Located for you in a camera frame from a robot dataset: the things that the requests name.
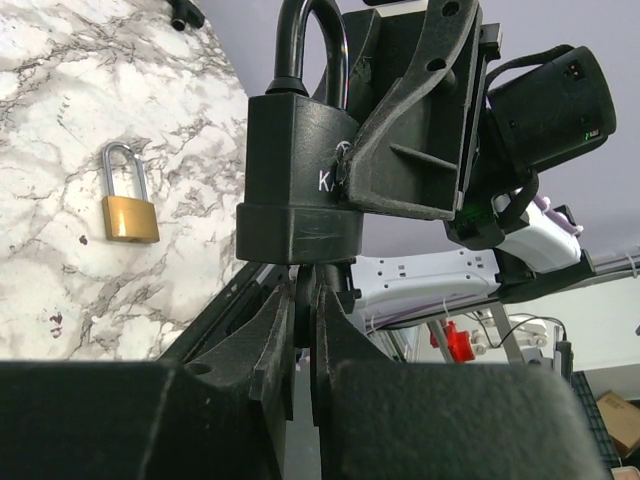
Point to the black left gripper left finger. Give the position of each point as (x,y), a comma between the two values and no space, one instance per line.
(220,416)

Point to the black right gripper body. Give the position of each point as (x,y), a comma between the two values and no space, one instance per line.
(380,55)

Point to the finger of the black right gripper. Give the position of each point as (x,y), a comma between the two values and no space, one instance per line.
(415,125)

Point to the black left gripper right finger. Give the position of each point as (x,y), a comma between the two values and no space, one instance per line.
(382,419)

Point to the black padlock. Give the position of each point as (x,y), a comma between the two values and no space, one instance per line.
(290,214)

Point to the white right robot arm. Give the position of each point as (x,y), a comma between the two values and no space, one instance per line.
(444,136)

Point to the black T-shaped connector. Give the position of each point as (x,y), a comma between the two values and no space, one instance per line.
(185,13)

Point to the brass padlock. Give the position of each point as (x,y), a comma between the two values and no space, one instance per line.
(128,219)

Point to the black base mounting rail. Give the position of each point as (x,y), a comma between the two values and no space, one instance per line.
(237,303)

